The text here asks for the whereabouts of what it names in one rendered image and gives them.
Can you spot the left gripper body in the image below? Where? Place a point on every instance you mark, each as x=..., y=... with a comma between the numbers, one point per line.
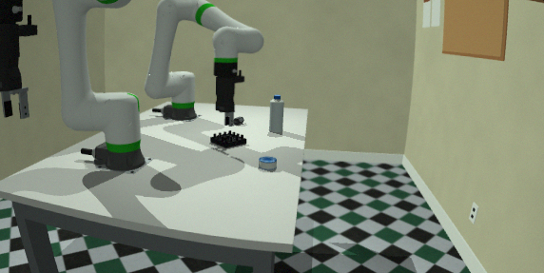
x=225, y=85

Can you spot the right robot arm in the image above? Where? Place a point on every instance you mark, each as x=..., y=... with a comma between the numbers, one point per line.
x=117, y=114

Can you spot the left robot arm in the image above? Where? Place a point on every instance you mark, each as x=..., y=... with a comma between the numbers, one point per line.
x=180, y=86

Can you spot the grey bottle with blue cap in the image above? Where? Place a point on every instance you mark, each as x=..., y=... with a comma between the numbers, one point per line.
x=276, y=114

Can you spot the black knob panel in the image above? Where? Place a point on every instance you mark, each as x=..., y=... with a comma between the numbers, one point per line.
x=228, y=140

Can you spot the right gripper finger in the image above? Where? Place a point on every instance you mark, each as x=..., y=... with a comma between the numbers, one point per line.
x=6, y=103
x=23, y=101

